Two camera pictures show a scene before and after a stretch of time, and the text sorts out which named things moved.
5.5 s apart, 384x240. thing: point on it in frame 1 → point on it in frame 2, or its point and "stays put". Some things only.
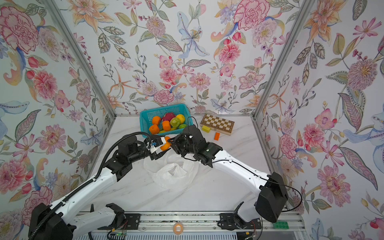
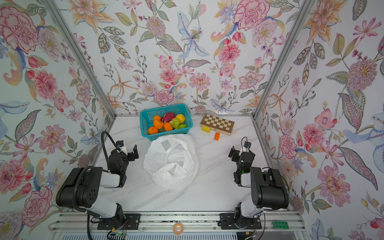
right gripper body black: x=184 y=149 → x=240 y=160
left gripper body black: x=141 y=153 → x=124 y=161
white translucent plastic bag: x=172 y=170 stays put
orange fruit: x=156 y=120 stays put
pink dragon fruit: x=168 y=116 stays put
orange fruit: x=154 y=129 stays put
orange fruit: x=166 y=125 → x=158 y=124
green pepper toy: x=175 y=122 stays put
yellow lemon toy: x=181 y=118 stays put
